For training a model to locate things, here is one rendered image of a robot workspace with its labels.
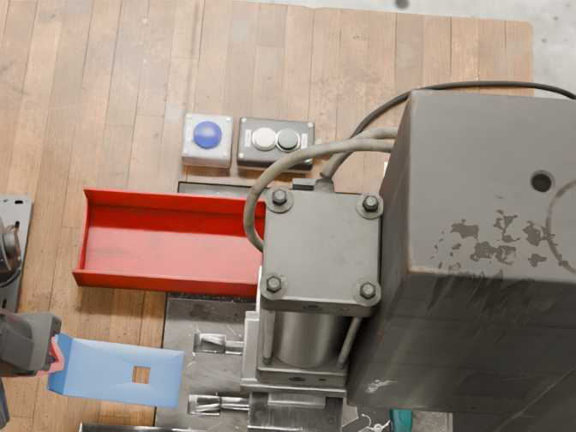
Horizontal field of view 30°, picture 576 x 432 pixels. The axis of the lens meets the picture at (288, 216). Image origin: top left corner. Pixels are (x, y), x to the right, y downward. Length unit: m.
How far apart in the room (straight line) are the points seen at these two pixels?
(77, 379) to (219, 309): 0.22
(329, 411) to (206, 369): 0.30
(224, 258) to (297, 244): 0.64
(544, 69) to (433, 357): 1.89
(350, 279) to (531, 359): 0.16
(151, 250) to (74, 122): 0.23
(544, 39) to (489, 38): 1.11
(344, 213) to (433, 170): 0.15
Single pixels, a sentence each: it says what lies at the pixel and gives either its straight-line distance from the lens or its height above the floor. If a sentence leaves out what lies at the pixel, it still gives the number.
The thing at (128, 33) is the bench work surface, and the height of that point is 0.90.
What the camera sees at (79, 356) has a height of 1.00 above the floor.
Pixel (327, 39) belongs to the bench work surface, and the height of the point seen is 0.90.
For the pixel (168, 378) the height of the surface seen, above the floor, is 0.99.
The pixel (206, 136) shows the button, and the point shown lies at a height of 0.94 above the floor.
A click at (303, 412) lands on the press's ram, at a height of 1.14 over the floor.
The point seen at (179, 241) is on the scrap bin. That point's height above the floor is 0.91.
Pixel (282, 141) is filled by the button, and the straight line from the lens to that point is 1.48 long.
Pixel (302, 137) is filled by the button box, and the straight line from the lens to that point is 1.49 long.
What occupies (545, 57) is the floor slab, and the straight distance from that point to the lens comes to 2.73.
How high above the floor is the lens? 2.28
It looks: 69 degrees down
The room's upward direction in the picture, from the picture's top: 6 degrees clockwise
